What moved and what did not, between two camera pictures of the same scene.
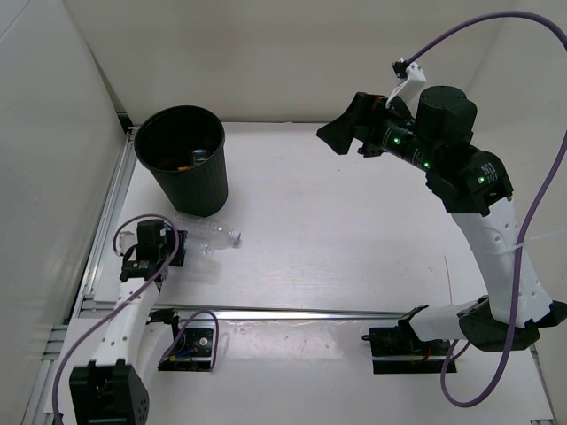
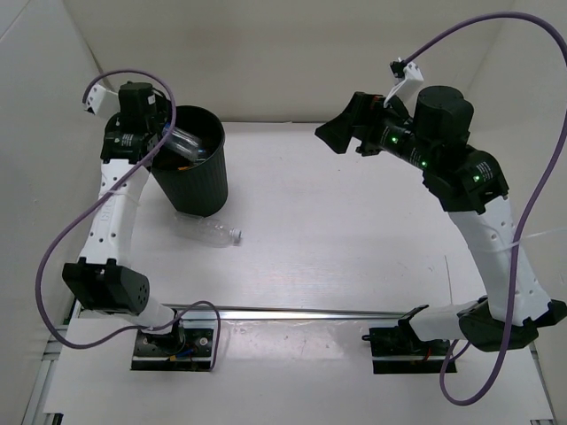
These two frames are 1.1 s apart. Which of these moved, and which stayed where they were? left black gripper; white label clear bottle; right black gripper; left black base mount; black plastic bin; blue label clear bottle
Moved: left black gripper; blue label clear bottle
Stayed: white label clear bottle; left black base mount; black plastic bin; right black gripper
